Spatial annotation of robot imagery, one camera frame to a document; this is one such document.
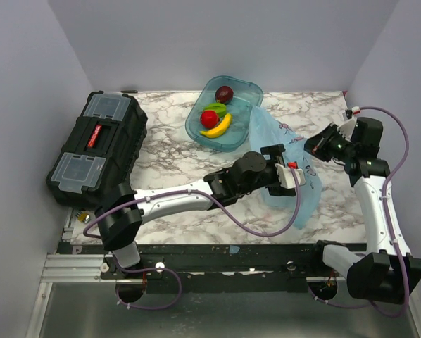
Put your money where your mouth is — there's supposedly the light blue plastic bag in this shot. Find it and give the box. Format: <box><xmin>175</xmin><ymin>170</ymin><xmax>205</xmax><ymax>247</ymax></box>
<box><xmin>249</xmin><ymin>107</ymin><xmax>322</xmax><ymax>229</ymax></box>

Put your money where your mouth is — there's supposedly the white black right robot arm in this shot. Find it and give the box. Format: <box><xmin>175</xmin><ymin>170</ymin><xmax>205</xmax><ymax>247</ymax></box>
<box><xmin>304</xmin><ymin>118</ymin><xmax>421</xmax><ymax>304</ymax></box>

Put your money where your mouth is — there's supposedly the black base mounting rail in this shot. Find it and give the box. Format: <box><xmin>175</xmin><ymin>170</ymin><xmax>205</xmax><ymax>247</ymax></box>
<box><xmin>56</xmin><ymin>242</ymin><xmax>337</xmax><ymax>300</ymax></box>

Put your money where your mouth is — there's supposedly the small yellow metal object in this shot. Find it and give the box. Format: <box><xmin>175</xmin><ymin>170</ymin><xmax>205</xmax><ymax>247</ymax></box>
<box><xmin>75</xmin><ymin>211</ymin><xmax>90</xmax><ymax>224</ymax></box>

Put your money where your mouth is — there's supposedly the green fake starfruit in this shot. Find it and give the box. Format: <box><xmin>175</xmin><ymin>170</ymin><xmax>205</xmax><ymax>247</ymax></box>
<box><xmin>203</xmin><ymin>102</ymin><xmax>227</xmax><ymax>118</ymax></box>

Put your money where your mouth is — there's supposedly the teal transparent plastic tray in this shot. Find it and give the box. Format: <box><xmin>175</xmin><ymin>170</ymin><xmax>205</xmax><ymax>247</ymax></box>
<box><xmin>185</xmin><ymin>75</ymin><xmax>263</xmax><ymax>152</ymax></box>

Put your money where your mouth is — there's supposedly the black plastic toolbox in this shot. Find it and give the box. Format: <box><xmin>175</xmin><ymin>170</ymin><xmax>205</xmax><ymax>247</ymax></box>
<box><xmin>46</xmin><ymin>91</ymin><xmax>148</xmax><ymax>210</ymax></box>

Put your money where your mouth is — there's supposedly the yellow fake banana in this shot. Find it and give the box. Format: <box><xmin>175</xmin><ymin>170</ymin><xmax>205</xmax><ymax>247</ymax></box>
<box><xmin>200</xmin><ymin>113</ymin><xmax>232</xmax><ymax>139</ymax></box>

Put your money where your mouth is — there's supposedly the red fake apple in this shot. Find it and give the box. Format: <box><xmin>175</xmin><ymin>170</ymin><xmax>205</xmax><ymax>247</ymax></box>
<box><xmin>200</xmin><ymin>110</ymin><xmax>220</xmax><ymax>129</ymax></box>

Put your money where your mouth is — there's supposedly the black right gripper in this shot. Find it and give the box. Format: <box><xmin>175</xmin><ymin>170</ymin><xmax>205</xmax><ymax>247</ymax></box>
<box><xmin>297</xmin><ymin>123</ymin><xmax>358</xmax><ymax>163</ymax></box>

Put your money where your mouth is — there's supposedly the aluminium extrusion rail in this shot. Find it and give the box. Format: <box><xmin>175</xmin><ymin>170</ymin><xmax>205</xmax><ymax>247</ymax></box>
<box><xmin>41</xmin><ymin>254</ymin><xmax>104</xmax><ymax>283</ymax></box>

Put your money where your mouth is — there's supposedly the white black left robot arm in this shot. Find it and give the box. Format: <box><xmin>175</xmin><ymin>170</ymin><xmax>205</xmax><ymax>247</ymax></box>
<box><xmin>95</xmin><ymin>144</ymin><xmax>306</xmax><ymax>278</ymax></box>

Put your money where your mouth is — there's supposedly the dark red fake fruit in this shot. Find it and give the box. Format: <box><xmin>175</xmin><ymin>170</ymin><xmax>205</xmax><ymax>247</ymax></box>
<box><xmin>215</xmin><ymin>86</ymin><xmax>234</xmax><ymax>104</ymax></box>

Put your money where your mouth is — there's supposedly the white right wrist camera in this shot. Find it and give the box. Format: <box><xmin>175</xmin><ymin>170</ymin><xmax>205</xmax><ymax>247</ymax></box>
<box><xmin>337</xmin><ymin>106</ymin><xmax>360</xmax><ymax>139</ymax></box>

